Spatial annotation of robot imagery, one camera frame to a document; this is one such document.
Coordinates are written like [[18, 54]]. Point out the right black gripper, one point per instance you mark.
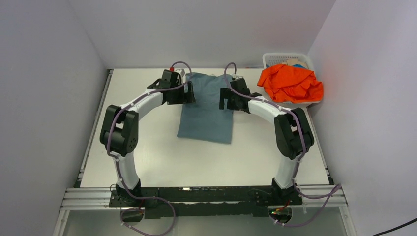
[[225, 93]]

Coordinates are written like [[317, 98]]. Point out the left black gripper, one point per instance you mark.
[[186, 98]]

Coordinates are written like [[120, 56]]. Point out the grey-blue t shirt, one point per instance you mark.
[[203, 120]]

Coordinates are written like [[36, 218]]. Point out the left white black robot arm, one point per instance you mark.
[[120, 128]]

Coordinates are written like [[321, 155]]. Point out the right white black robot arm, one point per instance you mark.
[[293, 133]]

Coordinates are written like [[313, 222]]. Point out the white plastic laundry basket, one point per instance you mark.
[[271, 59]]

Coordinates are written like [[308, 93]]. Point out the orange t shirt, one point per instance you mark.
[[285, 83]]

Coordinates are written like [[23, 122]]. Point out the tan item in basket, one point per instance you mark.
[[291, 62]]

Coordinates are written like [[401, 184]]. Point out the blue garment in basket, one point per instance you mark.
[[299, 66]]

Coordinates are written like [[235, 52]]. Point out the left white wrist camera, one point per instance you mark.
[[180, 71]]

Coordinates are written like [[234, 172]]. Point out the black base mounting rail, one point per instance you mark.
[[158, 202]]

